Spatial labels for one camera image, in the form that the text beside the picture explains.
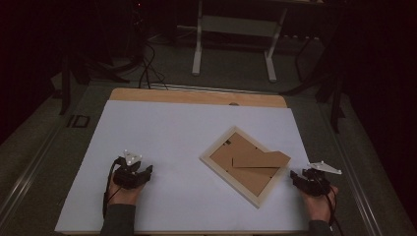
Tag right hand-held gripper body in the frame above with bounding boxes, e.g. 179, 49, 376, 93
300, 160, 343, 198

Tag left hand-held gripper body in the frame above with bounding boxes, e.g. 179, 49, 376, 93
112, 149, 148, 190

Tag wooden picture frame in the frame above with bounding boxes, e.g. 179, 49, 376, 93
199, 125, 292, 209

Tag person's left hand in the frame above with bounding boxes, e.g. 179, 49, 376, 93
107, 172, 146, 207

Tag person's right hand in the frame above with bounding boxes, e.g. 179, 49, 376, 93
299, 185, 339, 224

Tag large white paper sheet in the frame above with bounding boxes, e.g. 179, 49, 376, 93
54, 99, 332, 234

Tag black metal stand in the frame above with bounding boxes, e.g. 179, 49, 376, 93
58, 48, 132, 116
280, 29, 348, 134

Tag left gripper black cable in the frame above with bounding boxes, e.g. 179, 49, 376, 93
102, 156, 125, 219

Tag metal floor rail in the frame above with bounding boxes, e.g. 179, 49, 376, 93
0, 124, 64, 225
333, 129, 386, 236

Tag black floor bracket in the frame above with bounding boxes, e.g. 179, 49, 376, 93
66, 114, 91, 129

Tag black floor cables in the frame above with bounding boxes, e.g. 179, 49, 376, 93
137, 38, 170, 91

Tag white metal table frame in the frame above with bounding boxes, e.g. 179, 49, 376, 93
191, 0, 290, 84

